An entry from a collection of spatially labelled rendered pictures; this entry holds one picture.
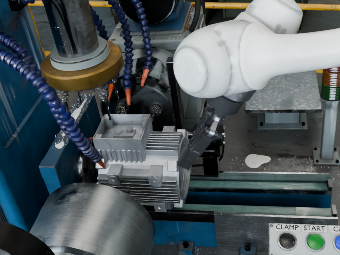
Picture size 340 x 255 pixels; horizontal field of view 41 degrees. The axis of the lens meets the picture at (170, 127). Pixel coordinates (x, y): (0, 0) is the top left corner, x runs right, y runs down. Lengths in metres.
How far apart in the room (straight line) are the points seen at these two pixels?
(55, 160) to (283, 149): 0.78
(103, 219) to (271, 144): 0.81
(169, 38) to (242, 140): 0.43
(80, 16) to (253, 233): 0.66
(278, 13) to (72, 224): 0.52
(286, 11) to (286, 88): 0.82
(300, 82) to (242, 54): 0.99
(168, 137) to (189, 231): 0.26
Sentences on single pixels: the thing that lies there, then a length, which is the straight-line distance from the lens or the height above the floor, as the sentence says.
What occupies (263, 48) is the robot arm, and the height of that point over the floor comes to 1.46.
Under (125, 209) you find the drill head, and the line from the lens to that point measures 0.91.
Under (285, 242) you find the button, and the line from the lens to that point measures 0.91.
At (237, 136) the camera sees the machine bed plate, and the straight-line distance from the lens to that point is 1.58.
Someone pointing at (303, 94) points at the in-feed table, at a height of 0.92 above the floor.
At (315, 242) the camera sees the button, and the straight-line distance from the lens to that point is 0.91.
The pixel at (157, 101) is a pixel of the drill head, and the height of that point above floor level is 1.08.
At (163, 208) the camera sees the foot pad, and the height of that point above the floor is 0.97.
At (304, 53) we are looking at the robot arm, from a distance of 0.67.
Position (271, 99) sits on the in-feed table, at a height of 0.92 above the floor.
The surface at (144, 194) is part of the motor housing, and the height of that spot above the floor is 1.01.
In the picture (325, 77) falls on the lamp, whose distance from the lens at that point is 1.32.
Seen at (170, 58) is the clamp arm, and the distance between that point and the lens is 1.13.
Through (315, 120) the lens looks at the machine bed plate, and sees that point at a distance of 1.66.
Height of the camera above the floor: 1.77
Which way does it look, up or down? 36 degrees down
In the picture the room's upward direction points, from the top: 9 degrees counter-clockwise
